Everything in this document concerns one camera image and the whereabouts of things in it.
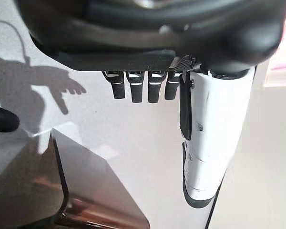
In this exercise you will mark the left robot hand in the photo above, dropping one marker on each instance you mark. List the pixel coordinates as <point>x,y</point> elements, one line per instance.
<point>145,35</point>

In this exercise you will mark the brown wooden stand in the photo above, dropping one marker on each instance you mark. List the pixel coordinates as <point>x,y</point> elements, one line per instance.
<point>97,214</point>

